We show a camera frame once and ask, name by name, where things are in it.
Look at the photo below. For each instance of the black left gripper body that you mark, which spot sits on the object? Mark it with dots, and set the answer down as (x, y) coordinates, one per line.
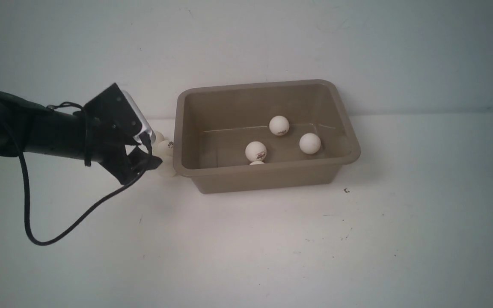
(114, 147)

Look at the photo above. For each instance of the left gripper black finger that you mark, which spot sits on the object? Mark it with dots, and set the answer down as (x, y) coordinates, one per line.
(141, 160)

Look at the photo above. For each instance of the white ping-pong ball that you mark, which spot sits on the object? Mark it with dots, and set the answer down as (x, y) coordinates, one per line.
(255, 151)
(310, 143)
(164, 148)
(158, 137)
(166, 169)

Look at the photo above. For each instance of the tan plastic storage bin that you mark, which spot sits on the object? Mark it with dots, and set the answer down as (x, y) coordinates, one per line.
(214, 124)

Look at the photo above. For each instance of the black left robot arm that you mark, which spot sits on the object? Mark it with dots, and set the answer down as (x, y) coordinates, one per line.
(64, 130)

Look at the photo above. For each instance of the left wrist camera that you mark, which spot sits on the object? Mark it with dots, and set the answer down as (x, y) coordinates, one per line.
(116, 109)

